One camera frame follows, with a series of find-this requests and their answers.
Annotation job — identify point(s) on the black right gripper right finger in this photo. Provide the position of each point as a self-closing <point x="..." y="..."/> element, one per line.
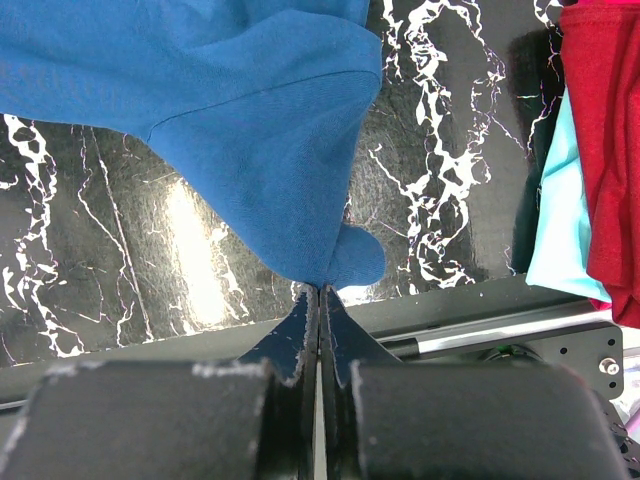
<point x="506" y="419"/>

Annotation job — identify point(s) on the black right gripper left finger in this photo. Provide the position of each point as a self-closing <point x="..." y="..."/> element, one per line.
<point x="250" y="418"/>

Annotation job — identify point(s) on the dark blue t-shirt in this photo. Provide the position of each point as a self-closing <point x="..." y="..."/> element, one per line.
<point x="257" y="104"/>

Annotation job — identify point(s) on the teal folded cloth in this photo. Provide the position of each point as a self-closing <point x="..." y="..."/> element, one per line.
<point x="563" y="234"/>

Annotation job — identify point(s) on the red folded t-shirt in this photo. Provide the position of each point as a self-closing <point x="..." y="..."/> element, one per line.
<point x="600" y="54"/>

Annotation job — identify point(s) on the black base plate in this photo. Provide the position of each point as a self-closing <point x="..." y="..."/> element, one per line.
<point x="563" y="330"/>

